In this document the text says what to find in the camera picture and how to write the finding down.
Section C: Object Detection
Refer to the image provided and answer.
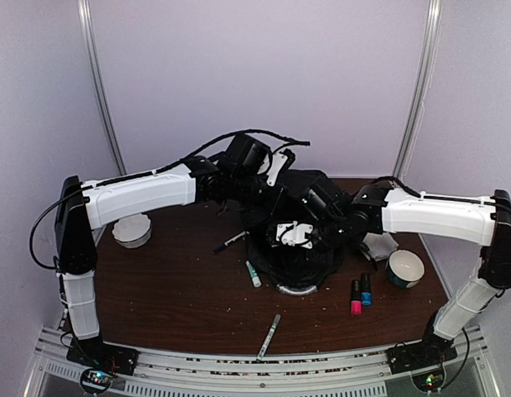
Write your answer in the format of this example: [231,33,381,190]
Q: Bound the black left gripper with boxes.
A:
[230,171,291,216]

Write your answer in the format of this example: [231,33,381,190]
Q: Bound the white plastic pouch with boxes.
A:
[359,232,399,262]

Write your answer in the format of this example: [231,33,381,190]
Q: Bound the black student backpack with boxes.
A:
[240,170,351,289]

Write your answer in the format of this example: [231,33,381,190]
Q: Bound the thin green white pen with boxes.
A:
[255,313,281,362]

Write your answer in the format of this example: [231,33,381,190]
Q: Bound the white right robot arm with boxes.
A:
[312,183,511,366]

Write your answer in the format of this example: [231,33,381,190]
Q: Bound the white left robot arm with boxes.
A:
[50,153,286,367]

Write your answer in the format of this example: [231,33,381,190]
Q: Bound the small black pen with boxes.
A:
[213,231,249,254]

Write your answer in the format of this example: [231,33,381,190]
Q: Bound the blue capped black highlighter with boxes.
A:
[361,273,372,306]

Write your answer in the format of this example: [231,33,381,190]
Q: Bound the blue white ceramic bowl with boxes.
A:
[385,250,425,289]

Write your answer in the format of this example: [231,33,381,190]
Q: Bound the pink capped black highlighter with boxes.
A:
[350,280,362,315]

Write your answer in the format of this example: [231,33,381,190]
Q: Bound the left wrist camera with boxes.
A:
[219,134,270,177]

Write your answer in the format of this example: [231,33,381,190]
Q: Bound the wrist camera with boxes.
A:
[219,134,270,177]
[300,184,341,220]

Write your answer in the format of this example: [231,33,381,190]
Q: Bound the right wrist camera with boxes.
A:
[300,184,341,220]

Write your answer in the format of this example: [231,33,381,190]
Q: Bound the right aluminium corner post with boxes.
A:
[392,0,443,179]

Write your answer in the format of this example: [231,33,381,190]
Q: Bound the aluminium corner post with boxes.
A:
[392,0,443,179]
[77,0,127,176]

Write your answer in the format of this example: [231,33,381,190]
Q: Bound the left aluminium corner post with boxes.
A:
[77,0,127,176]

